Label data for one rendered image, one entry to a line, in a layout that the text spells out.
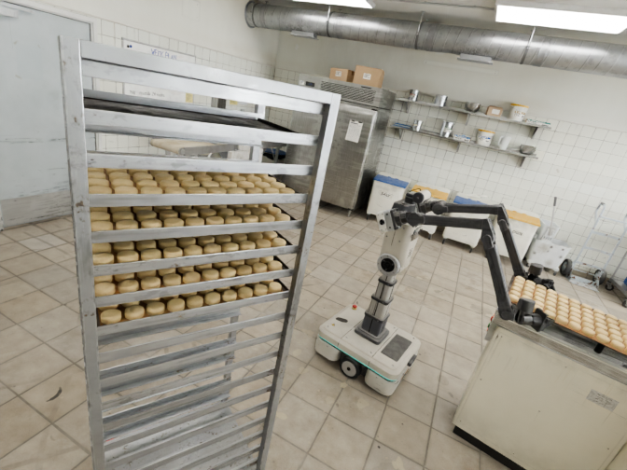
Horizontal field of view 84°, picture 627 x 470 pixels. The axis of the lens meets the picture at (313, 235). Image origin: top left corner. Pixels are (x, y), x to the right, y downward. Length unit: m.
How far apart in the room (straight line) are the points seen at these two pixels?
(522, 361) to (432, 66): 4.95
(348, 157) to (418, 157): 1.31
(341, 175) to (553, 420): 4.32
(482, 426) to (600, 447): 0.54
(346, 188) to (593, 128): 3.53
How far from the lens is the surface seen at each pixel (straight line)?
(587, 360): 2.24
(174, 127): 0.89
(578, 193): 6.42
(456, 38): 5.27
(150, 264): 1.00
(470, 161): 6.23
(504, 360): 2.28
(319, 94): 1.01
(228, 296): 1.18
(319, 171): 1.06
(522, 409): 2.43
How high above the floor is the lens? 1.81
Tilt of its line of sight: 22 degrees down
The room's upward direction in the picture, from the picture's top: 12 degrees clockwise
